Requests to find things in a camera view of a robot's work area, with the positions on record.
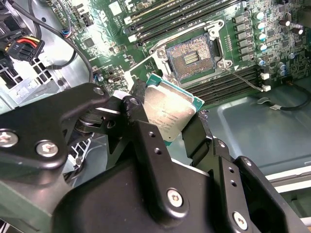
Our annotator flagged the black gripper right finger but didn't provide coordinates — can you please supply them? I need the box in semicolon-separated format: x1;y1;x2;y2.
181;109;306;233

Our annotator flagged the silver CPU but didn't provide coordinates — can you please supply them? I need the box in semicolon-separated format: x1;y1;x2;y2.
143;73;205;148

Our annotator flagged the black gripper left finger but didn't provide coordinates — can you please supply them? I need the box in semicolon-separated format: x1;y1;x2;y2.
0;79;191;225

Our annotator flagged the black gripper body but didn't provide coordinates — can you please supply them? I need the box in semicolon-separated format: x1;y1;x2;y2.
51;156;228;233

